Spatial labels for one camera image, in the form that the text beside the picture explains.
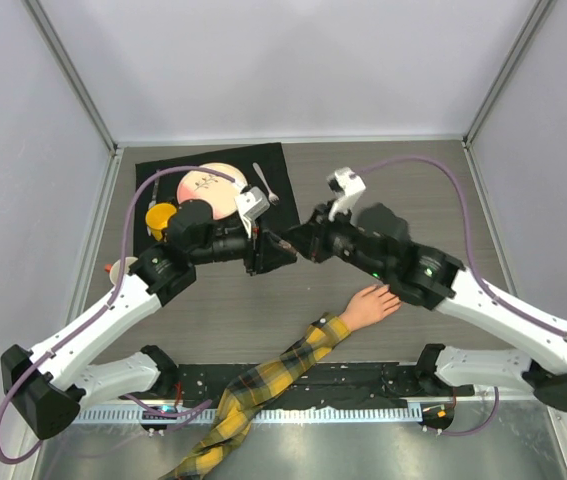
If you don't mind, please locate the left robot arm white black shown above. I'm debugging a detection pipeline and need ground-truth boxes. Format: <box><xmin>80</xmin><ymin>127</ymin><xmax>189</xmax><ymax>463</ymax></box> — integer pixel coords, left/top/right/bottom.
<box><xmin>0</xmin><ymin>200</ymin><xmax>299</xmax><ymax>440</ymax></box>

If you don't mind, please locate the glitter nail polish bottle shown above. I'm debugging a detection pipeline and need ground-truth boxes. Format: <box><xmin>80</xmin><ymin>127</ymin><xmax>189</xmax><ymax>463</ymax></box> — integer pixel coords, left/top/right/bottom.
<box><xmin>278</xmin><ymin>240</ymin><xmax>298</xmax><ymax>255</ymax></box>

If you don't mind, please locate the white slotted cable duct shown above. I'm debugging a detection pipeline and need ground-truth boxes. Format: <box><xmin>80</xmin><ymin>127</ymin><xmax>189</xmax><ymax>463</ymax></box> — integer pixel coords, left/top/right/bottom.
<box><xmin>48</xmin><ymin>405</ymin><xmax>423</xmax><ymax>426</ymax></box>

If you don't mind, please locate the pink ceramic plate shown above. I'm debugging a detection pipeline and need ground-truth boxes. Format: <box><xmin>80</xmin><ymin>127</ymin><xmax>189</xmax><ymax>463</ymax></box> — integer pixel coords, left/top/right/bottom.
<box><xmin>176</xmin><ymin>171</ymin><xmax>239</xmax><ymax>220</ymax></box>

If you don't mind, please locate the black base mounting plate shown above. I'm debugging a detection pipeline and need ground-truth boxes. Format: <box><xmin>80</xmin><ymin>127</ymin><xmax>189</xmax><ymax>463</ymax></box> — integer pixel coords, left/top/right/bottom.
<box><xmin>118</xmin><ymin>362</ymin><xmax>475</xmax><ymax>407</ymax></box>

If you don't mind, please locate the black cloth placemat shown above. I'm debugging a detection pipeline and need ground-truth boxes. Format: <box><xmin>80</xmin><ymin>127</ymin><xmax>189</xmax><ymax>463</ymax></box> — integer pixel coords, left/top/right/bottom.
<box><xmin>128</xmin><ymin>143</ymin><xmax>300</xmax><ymax>254</ymax></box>

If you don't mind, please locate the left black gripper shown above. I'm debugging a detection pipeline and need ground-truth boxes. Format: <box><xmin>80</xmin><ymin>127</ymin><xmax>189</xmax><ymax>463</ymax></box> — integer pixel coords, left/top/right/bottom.
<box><xmin>190</xmin><ymin>214</ymin><xmax>298</xmax><ymax>276</ymax></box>

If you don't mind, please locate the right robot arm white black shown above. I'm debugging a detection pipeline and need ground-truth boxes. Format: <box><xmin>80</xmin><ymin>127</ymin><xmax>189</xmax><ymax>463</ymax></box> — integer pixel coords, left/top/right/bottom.
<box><xmin>283</xmin><ymin>203</ymin><xmax>567</xmax><ymax>413</ymax></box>

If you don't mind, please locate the purple cable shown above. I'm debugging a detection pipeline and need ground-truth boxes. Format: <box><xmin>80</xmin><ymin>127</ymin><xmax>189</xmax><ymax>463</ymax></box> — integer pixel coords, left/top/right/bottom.
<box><xmin>0</xmin><ymin>167</ymin><xmax>249</xmax><ymax>466</ymax></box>
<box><xmin>355</xmin><ymin>156</ymin><xmax>567</xmax><ymax>437</ymax></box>

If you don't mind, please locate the yellow plaid sleeve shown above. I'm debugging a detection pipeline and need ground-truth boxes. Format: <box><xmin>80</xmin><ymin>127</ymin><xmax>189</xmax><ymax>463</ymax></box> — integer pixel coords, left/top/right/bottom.
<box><xmin>163</xmin><ymin>314</ymin><xmax>351</xmax><ymax>479</ymax></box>

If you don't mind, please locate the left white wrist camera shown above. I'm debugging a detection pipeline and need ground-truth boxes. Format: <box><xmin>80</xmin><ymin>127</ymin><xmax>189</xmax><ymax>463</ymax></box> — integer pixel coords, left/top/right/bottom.
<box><xmin>234</xmin><ymin>185</ymin><xmax>270</xmax><ymax>239</ymax></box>

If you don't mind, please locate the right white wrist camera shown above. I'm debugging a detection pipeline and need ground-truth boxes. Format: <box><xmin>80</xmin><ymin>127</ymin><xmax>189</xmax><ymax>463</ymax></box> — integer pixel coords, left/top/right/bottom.
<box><xmin>327</xmin><ymin>167</ymin><xmax>366</xmax><ymax>222</ymax></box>

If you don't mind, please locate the white cup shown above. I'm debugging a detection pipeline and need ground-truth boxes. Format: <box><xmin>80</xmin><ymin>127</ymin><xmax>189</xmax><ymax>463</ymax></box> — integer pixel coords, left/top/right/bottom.
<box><xmin>108</xmin><ymin>256</ymin><xmax>137</xmax><ymax>285</ymax></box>

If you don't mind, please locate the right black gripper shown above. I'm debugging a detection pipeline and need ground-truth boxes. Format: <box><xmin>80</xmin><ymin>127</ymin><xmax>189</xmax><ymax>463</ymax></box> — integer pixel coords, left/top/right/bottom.
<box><xmin>284</xmin><ymin>200</ymin><xmax>389</xmax><ymax>283</ymax></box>

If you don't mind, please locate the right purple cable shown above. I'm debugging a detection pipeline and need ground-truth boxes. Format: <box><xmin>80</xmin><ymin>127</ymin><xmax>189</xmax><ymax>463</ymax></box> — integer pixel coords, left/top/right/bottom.
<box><xmin>355</xmin><ymin>156</ymin><xmax>567</xmax><ymax>437</ymax></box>

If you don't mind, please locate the silver knife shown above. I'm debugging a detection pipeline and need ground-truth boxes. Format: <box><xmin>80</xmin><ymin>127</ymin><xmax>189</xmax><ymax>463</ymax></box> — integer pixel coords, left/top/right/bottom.
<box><xmin>147</xmin><ymin>177</ymin><xmax>160</xmax><ymax>211</ymax></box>

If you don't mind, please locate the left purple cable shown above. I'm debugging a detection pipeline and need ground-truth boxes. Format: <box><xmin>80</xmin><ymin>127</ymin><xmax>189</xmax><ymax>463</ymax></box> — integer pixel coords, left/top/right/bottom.
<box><xmin>0</xmin><ymin>167</ymin><xmax>249</xmax><ymax>466</ymax></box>

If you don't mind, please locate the silver fork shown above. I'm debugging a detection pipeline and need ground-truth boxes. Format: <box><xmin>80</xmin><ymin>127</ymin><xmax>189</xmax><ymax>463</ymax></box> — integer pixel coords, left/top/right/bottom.
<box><xmin>252</xmin><ymin>162</ymin><xmax>280</xmax><ymax>205</ymax></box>

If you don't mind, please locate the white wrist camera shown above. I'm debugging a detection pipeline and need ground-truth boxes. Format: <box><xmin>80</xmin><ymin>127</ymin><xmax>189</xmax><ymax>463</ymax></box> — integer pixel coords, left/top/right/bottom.
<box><xmin>327</xmin><ymin>167</ymin><xmax>366</xmax><ymax>222</ymax></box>
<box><xmin>234</xmin><ymin>185</ymin><xmax>270</xmax><ymax>239</ymax></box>

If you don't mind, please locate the yellow cup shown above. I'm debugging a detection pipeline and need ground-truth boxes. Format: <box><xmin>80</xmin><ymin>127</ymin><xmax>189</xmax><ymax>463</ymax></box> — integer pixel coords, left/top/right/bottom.
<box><xmin>145</xmin><ymin>202</ymin><xmax>178</xmax><ymax>241</ymax></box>

